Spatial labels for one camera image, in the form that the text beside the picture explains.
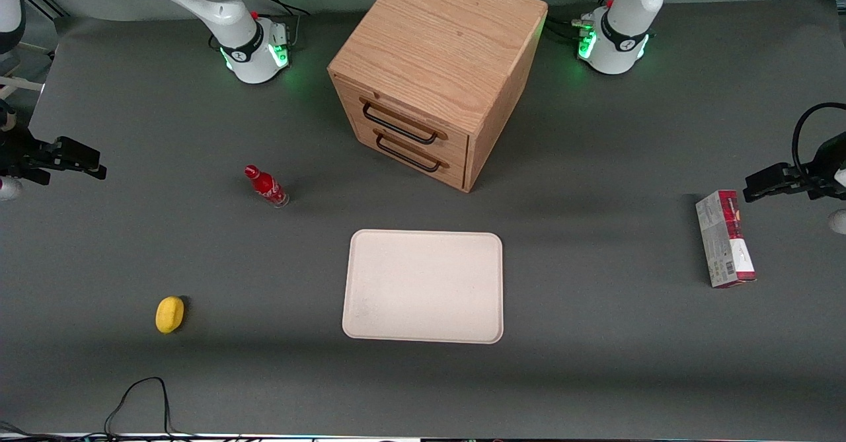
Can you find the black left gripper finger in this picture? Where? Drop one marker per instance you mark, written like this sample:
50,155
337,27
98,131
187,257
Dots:
776,174
773,191

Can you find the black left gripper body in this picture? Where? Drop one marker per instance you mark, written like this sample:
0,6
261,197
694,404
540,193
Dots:
817,172

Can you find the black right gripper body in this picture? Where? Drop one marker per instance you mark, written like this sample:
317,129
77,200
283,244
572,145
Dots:
20,155

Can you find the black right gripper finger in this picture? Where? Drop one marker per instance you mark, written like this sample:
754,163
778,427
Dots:
82,168
76,151

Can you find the wooden drawer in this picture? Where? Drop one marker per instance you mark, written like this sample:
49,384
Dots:
456,143
456,174

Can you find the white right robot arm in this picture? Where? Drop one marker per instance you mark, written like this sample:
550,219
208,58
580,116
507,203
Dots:
244,45

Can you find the wooden drawer cabinet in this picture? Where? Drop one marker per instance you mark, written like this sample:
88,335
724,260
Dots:
443,39

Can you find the white metal stand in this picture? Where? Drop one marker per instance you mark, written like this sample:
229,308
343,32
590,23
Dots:
20,86

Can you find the grey and red carton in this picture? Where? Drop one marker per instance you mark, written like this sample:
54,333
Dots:
720,240

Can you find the yellow lemon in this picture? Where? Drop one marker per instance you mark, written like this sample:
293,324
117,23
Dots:
169,314

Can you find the red soda bottle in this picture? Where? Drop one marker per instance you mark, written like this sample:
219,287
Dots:
268,187

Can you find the cream rectangular tray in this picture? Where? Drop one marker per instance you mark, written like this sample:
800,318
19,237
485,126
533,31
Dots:
423,287

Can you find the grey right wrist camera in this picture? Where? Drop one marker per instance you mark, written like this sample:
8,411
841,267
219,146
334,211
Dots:
8,189

